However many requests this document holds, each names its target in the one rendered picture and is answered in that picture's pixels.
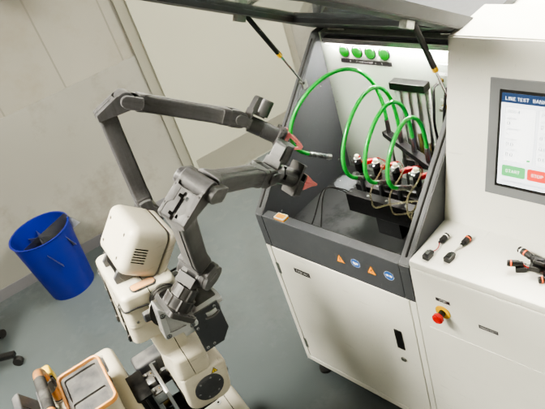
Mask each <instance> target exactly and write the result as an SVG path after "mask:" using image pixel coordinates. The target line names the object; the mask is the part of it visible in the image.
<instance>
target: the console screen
mask: <svg viewBox="0 0 545 409"><path fill-rule="evenodd" d="M485 192H490V193H494V194H497V195H501V196H507V197H511V198H515V199H519V200H525V201H529V202H532V203H536V204H540V205H545V82H543V81H535V80H518V79H510V78H500V77H491V83H490V100H489V116H488V133H487V164H486V180H485Z"/></svg>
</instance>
